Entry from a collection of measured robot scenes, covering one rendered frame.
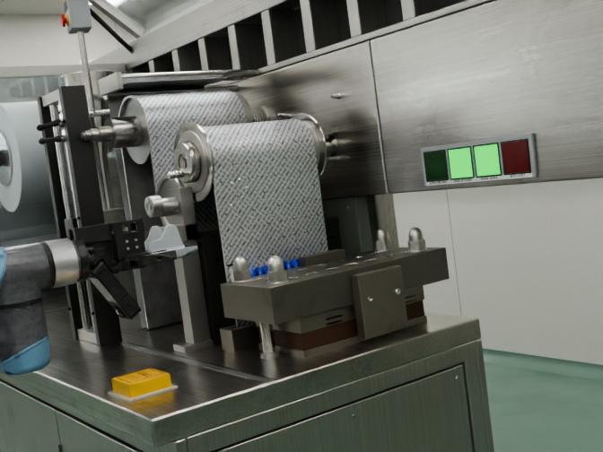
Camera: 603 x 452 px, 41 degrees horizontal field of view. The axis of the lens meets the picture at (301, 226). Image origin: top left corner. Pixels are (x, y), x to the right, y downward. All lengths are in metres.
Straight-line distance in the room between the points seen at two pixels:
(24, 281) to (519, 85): 0.83
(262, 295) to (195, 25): 1.02
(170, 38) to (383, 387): 1.27
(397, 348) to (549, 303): 3.04
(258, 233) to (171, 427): 0.48
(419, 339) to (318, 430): 0.25
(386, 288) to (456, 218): 3.31
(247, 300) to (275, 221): 0.23
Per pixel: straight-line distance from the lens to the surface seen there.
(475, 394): 1.53
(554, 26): 1.30
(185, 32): 2.21
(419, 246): 1.51
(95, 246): 1.34
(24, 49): 7.30
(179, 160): 1.52
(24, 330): 1.29
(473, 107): 1.40
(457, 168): 1.43
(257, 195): 1.50
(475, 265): 4.66
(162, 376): 1.28
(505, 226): 4.47
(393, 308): 1.42
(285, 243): 1.54
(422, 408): 1.44
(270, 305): 1.29
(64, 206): 1.85
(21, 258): 1.29
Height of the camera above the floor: 1.21
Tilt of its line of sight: 4 degrees down
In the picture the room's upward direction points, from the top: 7 degrees counter-clockwise
